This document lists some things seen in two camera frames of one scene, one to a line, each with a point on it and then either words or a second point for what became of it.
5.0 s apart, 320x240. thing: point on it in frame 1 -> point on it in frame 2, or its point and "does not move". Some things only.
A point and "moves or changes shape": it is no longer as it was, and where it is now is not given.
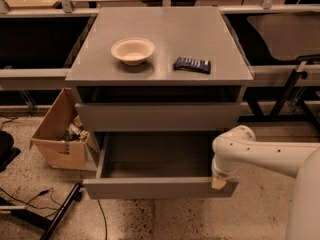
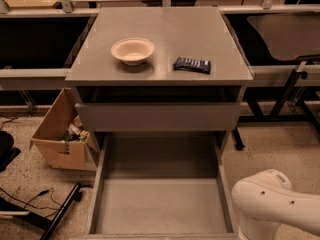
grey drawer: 155,165 moves or changes shape
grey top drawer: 159,116 does not move
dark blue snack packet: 190,64 does not move
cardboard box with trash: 63,138 does not move
